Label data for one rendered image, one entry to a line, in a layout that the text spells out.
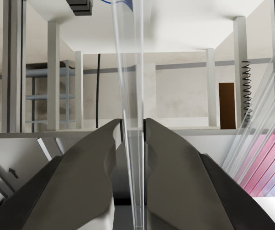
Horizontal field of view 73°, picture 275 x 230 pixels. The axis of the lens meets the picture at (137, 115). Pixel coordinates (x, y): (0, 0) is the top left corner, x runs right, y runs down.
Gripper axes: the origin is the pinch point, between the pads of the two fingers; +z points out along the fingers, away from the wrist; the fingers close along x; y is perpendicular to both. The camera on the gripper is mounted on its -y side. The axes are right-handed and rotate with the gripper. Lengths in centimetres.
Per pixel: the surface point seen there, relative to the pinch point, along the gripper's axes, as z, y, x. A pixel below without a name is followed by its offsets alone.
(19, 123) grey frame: 31.6, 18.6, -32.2
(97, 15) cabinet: 58, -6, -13
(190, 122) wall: 251, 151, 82
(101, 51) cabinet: 84, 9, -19
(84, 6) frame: 43.0, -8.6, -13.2
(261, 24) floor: 198, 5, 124
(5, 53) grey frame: 40, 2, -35
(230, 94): 46, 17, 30
